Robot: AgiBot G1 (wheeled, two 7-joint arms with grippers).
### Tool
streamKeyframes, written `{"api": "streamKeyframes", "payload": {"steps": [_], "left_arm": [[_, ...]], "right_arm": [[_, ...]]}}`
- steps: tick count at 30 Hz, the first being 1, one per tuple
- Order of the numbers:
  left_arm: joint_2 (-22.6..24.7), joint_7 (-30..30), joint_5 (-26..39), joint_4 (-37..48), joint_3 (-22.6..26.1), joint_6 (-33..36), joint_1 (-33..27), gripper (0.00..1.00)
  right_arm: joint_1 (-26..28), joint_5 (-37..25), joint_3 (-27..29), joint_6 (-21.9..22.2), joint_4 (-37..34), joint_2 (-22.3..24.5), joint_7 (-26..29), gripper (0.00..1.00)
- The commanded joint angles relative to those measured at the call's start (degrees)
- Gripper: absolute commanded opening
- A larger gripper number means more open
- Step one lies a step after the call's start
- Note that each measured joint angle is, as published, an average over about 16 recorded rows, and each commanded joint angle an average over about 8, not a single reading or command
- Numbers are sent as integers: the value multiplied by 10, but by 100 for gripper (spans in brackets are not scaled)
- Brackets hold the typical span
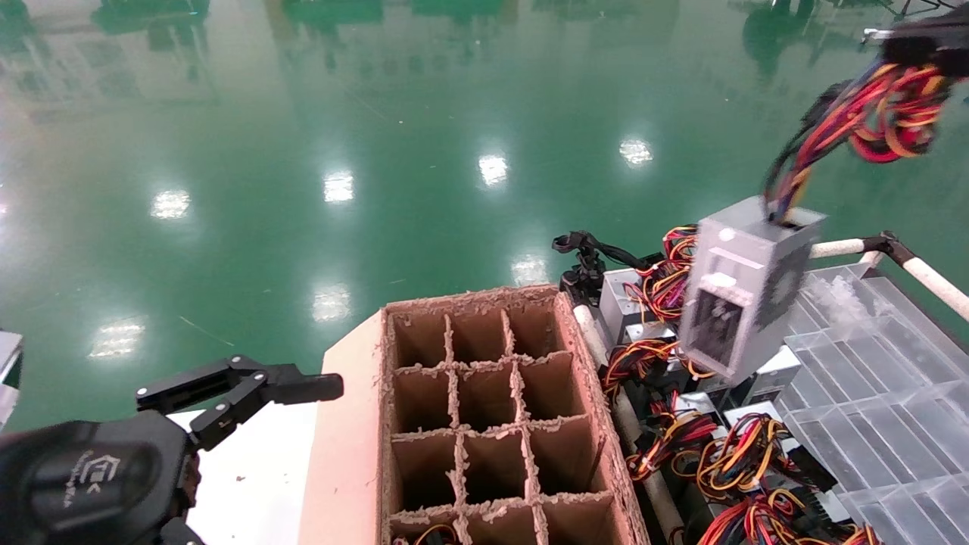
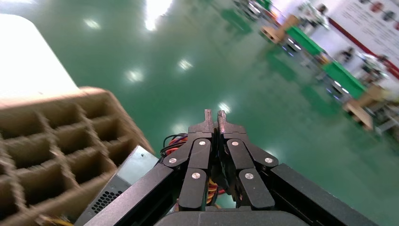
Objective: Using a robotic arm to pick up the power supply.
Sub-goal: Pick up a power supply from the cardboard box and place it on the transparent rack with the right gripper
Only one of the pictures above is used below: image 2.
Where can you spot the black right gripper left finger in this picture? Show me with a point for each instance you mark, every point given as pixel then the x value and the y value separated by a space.
pixel 199 156

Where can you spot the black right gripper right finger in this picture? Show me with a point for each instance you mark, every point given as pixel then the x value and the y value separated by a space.
pixel 240 156

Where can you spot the light brown wooden crate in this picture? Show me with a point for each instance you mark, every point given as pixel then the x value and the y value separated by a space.
pixel 358 112
pixel 274 34

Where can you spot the green workbench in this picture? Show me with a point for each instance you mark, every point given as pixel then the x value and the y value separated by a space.
pixel 304 40
pixel 343 78

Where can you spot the brown cardboard divider box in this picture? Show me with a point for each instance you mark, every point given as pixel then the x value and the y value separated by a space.
pixel 62 131

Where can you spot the white wall banner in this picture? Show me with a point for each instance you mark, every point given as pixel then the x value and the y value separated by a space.
pixel 358 18

